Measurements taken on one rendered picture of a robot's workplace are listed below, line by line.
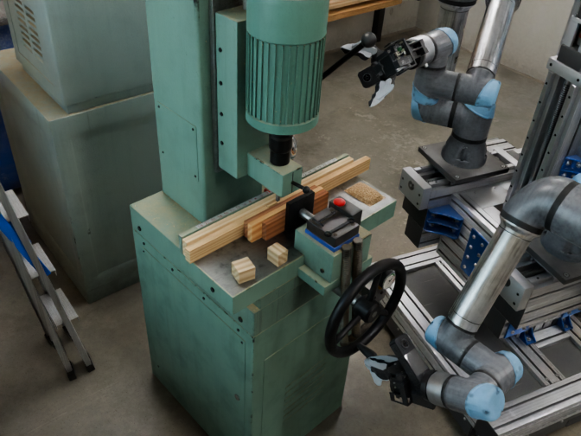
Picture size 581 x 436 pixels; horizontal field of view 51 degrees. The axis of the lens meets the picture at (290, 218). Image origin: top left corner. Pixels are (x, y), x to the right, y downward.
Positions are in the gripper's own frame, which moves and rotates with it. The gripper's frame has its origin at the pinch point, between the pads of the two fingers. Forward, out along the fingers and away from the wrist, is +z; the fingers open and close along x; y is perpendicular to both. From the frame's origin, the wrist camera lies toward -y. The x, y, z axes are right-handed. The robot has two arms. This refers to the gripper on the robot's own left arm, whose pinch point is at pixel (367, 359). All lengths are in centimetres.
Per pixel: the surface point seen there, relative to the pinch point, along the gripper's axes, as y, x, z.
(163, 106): -71, -12, 45
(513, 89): -23, 320, 139
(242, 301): -23.8, -22.9, 13.2
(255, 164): -52, -3, 23
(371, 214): -30.1, 22.6, 11.3
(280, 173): -49, -2, 14
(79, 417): 26, -44, 106
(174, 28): -89, -13, 28
